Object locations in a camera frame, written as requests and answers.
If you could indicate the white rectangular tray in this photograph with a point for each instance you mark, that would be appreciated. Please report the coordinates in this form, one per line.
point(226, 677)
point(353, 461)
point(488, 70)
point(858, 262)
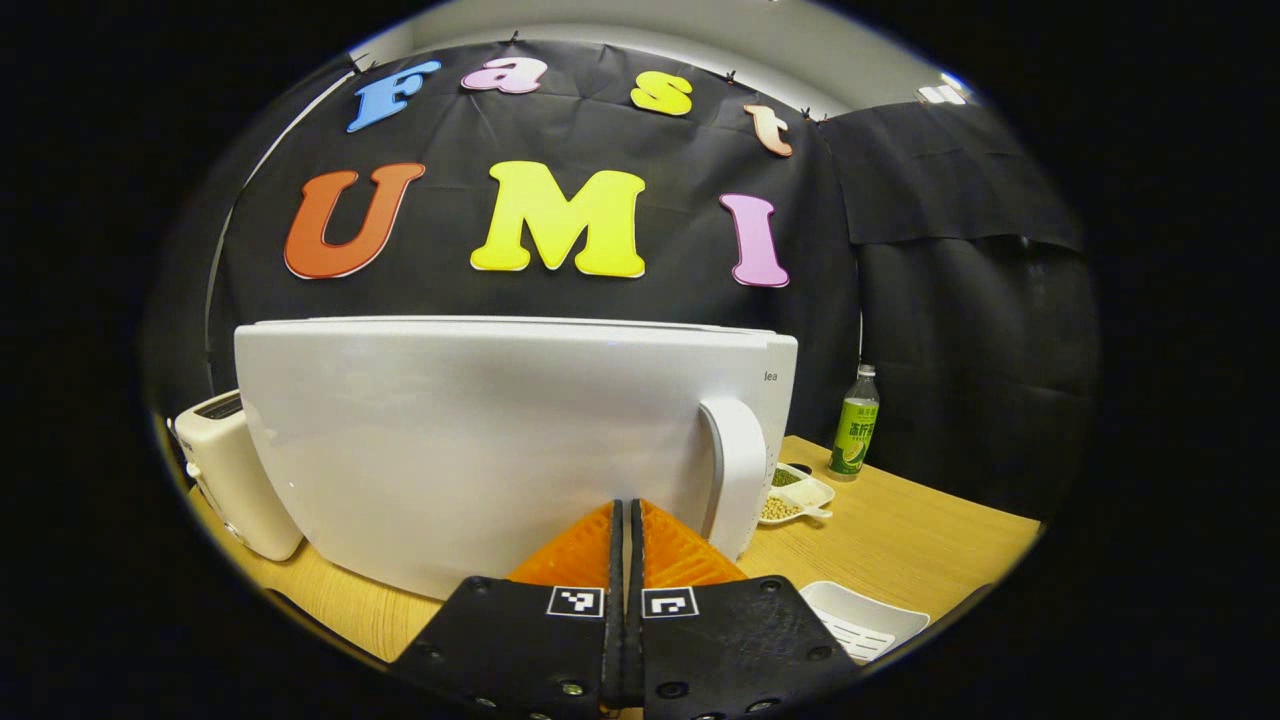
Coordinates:
point(860, 615)

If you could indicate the green drink bottle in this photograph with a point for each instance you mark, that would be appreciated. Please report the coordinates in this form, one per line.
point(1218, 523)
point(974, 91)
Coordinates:
point(855, 430)

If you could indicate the divided white seasoning dish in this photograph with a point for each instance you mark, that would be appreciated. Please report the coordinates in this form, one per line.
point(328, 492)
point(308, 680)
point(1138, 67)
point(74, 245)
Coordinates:
point(800, 495)

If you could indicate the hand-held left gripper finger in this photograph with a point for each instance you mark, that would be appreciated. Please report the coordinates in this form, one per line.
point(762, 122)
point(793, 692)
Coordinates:
point(615, 560)
point(633, 560)

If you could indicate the white microwave oven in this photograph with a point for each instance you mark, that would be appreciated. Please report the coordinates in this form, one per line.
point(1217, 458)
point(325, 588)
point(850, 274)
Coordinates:
point(450, 440)

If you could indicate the white toaster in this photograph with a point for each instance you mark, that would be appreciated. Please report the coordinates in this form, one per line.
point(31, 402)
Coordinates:
point(240, 480)

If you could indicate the small ceiling light panel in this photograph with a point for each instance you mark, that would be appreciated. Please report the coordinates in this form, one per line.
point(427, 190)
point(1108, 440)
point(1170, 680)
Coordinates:
point(942, 92)

